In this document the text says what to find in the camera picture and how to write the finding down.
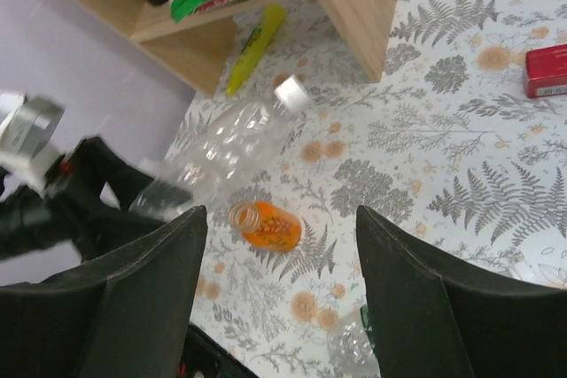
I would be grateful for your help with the orange juice bottle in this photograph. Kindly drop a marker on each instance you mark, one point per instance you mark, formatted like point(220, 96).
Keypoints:
point(266, 226)

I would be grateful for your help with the clear water bottle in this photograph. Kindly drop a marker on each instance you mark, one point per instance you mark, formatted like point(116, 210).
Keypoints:
point(222, 158)

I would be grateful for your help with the yellow green tube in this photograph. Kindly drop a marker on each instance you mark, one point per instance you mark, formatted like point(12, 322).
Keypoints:
point(257, 43)

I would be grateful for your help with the black base bar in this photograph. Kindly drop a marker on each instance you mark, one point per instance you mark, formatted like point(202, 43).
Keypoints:
point(203, 357)

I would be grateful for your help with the red toothpaste box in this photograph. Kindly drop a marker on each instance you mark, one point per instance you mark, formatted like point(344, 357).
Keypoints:
point(545, 72)

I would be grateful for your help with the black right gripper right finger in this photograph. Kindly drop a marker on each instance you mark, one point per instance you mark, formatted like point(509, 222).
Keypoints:
point(435, 315)

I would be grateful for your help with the wooden shelf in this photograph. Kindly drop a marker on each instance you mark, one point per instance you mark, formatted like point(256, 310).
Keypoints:
point(196, 49)

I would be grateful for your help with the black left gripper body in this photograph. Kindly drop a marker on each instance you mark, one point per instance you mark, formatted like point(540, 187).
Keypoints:
point(34, 222)

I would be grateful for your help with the blue white bottle cap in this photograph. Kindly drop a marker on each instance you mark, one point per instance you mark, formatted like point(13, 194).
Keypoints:
point(292, 94)

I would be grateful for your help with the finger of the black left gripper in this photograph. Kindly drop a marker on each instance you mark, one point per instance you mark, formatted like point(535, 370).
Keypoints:
point(142, 201)

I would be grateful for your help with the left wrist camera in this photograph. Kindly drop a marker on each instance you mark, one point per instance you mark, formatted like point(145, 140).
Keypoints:
point(27, 125)

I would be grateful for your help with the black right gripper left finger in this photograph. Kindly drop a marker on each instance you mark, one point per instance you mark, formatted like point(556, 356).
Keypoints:
point(124, 314)

